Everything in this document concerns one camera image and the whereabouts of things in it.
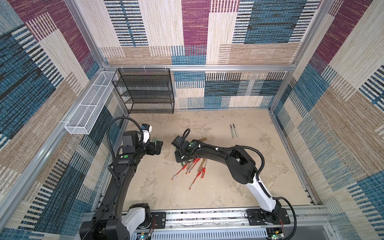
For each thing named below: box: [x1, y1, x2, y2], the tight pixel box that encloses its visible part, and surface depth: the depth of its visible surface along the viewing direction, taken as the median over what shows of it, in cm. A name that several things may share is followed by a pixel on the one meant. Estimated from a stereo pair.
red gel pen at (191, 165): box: [185, 158, 198, 174], surface depth 93 cm
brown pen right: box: [197, 158, 206, 172], surface depth 93 cm
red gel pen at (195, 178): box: [189, 167, 204, 190], surface depth 89 cm
